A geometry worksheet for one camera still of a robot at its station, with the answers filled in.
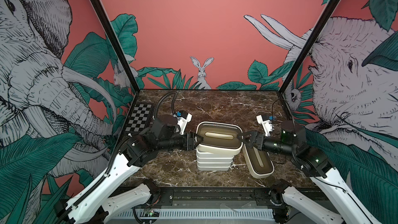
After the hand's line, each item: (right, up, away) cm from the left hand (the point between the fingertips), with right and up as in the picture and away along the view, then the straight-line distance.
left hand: (201, 138), depth 62 cm
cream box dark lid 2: (+30, -17, +19) cm, 39 cm away
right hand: (+16, +1, 0) cm, 16 cm away
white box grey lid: (0, -7, +4) cm, 8 cm away
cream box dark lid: (+8, 0, +2) cm, 8 cm away
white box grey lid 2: (+6, -13, +12) cm, 18 cm away
